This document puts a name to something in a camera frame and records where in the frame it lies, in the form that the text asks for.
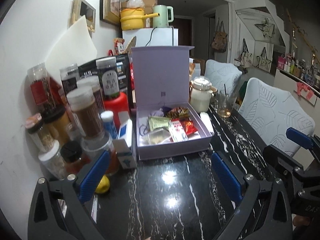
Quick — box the purple satin pouch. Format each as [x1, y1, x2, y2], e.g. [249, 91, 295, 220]
[138, 108, 170, 136]

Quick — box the translucent white snack packet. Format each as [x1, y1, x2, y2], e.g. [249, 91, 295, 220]
[146, 127, 171, 145]

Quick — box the bright red candy packet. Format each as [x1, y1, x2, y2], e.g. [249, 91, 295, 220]
[180, 120, 197, 136]

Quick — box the red white snack packet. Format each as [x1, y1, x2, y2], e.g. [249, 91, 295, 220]
[168, 120, 189, 142]

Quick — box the green tea packet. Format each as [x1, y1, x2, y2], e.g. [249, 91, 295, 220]
[148, 116, 170, 131]

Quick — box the gold red packet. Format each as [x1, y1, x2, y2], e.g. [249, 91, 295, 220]
[165, 107, 189, 120]

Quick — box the person's right hand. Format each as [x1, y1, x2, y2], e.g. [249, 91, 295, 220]
[293, 215, 312, 227]

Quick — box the yellow lemon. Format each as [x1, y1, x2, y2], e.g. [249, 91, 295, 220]
[95, 175, 110, 194]

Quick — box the black lid red jar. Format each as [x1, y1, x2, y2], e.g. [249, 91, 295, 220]
[60, 140, 91, 174]

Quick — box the blue white carton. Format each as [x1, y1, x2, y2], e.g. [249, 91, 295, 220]
[113, 119, 137, 170]

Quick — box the near leaf-pattern chair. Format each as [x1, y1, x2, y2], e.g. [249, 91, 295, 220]
[239, 77, 315, 157]

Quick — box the leaf-pattern chair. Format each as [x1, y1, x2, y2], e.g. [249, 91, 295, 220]
[239, 77, 315, 157]
[204, 60, 242, 94]

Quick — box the white lid nut jar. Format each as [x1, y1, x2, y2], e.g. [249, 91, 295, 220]
[38, 140, 67, 180]

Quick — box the blue white bottle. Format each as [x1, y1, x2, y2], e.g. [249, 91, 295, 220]
[100, 111, 118, 139]

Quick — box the metal spoon in glass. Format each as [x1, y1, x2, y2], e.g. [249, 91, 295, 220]
[224, 84, 228, 108]

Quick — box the white rolled towel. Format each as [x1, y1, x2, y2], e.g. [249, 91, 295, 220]
[200, 112, 214, 135]

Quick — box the clear drinking glass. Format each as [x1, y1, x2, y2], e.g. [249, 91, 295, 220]
[217, 90, 237, 118]

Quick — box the red box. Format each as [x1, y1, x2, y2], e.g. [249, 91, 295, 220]
[104, 92, 130, 129]

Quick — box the brown powder jar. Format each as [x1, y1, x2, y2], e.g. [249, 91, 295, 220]
[67, 86, 103, 138]

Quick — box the lavender gift box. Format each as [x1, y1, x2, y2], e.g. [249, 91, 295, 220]
[132, 46, 212, 161]

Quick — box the red spice jar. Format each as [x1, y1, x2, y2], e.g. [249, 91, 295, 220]
[27, 63, 57, 118]

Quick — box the far leaf-pattern chair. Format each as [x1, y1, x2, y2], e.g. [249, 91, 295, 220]
[204, 60, 242, 94]

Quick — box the cream white kettle jar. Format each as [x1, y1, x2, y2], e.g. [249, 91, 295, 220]
[190, 76, 213, 113]

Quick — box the black printed package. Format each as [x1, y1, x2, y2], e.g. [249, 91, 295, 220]
[78, 54, 130, 100]

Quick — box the dark labelled jar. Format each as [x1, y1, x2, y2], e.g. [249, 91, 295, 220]
[96, 56, 120, 100]

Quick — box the hanging brown bag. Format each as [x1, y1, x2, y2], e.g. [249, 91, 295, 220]
[211, 18, 228, 53]

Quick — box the white mini fridge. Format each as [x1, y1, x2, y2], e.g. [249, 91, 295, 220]
[123, 27, 179, 54]

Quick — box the yellow pot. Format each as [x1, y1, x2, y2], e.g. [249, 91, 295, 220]
[120, 8, 159, 30]

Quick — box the green electric kettle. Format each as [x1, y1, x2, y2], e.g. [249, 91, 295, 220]
[152, 5, 174, 28]

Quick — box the framed picture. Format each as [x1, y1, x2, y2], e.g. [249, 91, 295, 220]
[99, 0, 121, 26]

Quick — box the wooden wall frame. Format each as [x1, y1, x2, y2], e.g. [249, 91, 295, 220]
[70, 0, 96, 33]

